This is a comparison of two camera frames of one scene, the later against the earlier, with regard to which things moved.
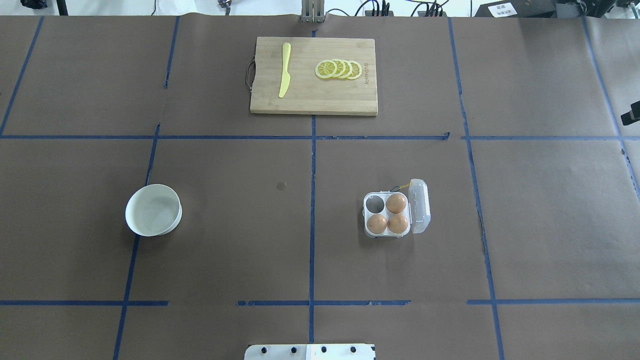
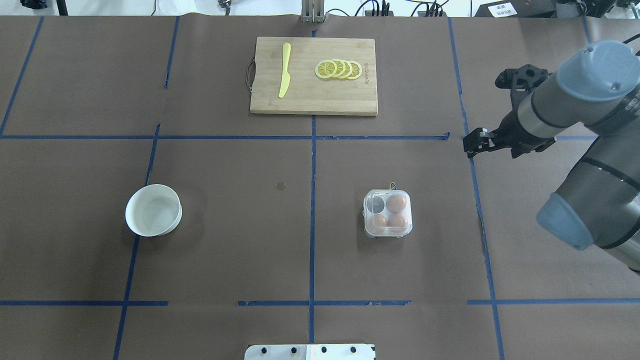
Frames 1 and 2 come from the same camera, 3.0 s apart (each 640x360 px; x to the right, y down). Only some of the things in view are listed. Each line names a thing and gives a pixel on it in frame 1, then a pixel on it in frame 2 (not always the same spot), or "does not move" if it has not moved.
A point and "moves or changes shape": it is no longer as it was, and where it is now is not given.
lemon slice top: (326, 69) does not move
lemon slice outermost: (356, 70) does not move
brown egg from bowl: (376, 223) does not move
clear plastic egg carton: (394, 214) moves or changes shape
